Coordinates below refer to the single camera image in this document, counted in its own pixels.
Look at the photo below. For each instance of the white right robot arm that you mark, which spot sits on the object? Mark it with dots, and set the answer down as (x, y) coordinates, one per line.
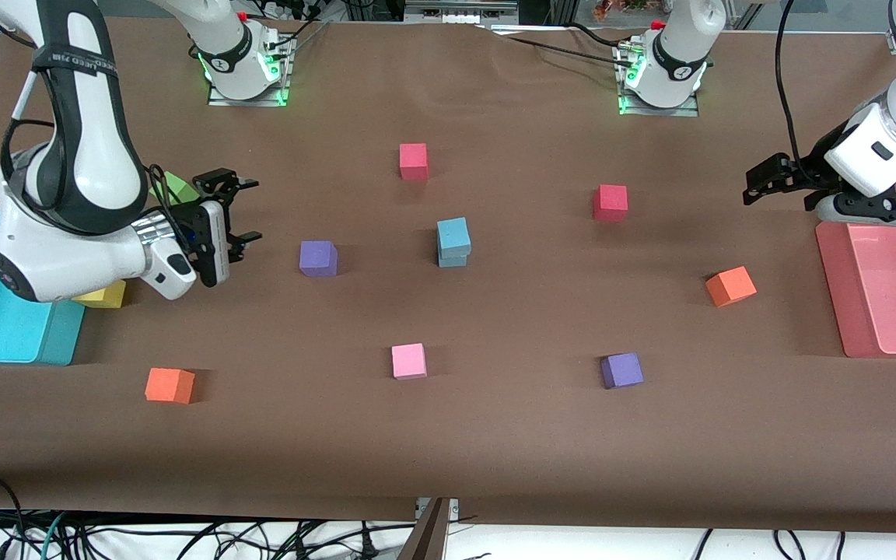
(67, 257)

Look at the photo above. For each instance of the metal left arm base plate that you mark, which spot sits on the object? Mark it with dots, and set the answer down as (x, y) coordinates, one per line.
(681, 111)

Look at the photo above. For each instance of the orange foam block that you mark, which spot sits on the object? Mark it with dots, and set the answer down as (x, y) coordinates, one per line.
(730, 285)
(168, 385)

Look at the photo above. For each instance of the pink plastic bin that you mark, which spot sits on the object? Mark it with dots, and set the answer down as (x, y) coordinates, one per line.
(891, 295)

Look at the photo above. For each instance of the white power strip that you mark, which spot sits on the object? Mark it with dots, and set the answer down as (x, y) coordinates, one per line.
(456, 15)

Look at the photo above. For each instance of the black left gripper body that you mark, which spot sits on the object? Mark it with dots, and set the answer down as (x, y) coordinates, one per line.
(812, 173)

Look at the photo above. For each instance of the green foam block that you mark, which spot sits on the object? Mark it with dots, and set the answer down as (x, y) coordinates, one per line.
(176, 187)

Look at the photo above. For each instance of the pink foam block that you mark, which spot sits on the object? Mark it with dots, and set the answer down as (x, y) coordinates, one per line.
(409, 361)

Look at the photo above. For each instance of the dark metal table post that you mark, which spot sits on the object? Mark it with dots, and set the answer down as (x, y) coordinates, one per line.
(428, 540)

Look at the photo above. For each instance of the silver metal bracket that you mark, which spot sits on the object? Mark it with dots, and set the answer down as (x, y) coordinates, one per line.
(454, 507)

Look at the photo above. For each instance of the brown table cover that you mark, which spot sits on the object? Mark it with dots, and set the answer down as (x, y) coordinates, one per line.
(448, 451)

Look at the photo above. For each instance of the red foam block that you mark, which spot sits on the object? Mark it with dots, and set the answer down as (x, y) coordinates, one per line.
(413, 159)
(610, 201)

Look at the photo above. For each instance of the light blue foam block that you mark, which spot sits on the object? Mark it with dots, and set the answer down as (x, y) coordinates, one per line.
(453, 233)
(452, 261)

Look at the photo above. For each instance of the yellow foam block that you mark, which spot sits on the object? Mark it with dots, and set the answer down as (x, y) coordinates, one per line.
(106, 297)

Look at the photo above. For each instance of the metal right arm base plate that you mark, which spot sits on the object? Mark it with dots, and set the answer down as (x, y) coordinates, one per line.
(246, 102)

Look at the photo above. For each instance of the purple foam block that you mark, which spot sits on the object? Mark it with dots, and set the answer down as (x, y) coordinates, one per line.
(317, 257)
(621, 370)

